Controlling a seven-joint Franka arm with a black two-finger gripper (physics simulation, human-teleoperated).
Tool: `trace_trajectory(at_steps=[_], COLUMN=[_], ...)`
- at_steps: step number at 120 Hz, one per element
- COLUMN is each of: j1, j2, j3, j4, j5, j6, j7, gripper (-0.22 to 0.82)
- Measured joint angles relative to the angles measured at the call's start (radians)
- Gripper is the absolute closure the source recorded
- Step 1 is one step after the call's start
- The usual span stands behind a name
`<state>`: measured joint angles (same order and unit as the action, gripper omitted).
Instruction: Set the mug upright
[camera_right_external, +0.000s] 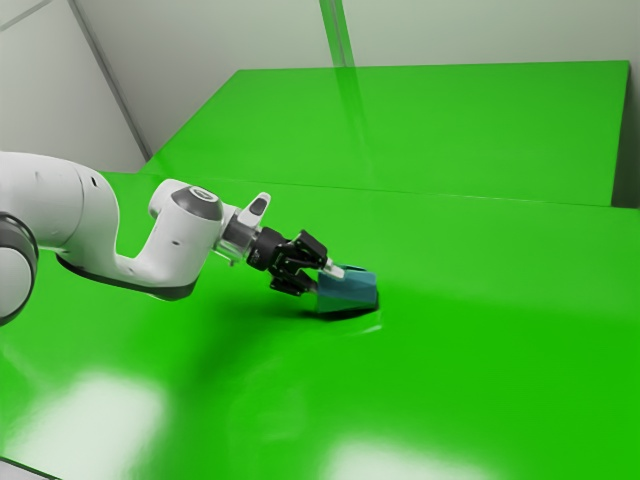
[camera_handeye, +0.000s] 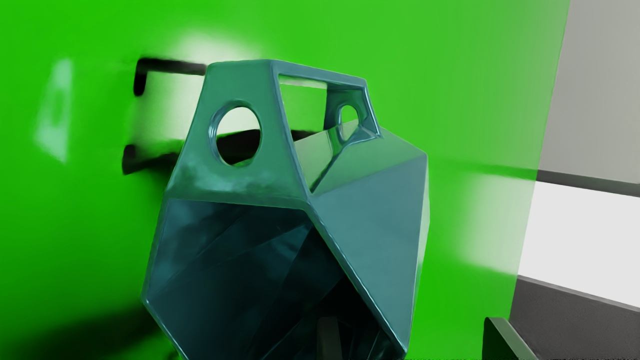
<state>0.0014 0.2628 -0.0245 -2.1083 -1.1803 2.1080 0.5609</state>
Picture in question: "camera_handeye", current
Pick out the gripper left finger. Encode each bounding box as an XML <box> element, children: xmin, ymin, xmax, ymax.
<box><xmin>317</xmin><ymin>315</ymin><xmax>351</xmax><ymax>360</ymax></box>

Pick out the teal faceted mug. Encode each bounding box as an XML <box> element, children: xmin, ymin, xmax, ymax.
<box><xmin>141</xmin><ymin>59</ymin><xmax>431</xmax><ymax>360</ymax></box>

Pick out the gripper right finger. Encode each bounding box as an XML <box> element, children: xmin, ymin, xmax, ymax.
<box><xmin>482</xmin><ymin>316</ymin><xmax>539</xmax><ymax>360</ymax></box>

